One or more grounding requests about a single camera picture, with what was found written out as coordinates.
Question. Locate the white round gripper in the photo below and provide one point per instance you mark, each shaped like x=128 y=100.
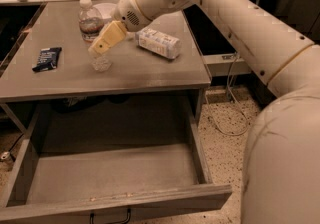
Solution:
x=127 y=14

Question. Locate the clear plastic water bottle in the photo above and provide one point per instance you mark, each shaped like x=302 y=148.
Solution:
x=90 y=24

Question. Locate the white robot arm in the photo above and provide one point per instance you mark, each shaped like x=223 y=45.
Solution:
x=281 y=164

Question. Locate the white labelled bottle lying down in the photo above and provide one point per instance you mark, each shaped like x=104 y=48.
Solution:
x=158 y=42

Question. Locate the grey open top drawer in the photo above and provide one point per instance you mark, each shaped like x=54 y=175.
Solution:
x=144 y=154

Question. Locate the white ceramic bowl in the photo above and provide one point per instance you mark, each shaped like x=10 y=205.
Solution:
x=105 y=10

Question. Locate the grey cabinet counter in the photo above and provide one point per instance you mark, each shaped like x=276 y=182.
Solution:
x=133 y=69

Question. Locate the dark blue snack packet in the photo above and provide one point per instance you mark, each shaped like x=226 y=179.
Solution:
x=47 y=59

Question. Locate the grey metal bracket box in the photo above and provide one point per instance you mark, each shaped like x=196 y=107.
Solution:
x=220 y=65

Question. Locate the black drawer handle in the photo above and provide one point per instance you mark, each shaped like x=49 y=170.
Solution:
x=122 y=216

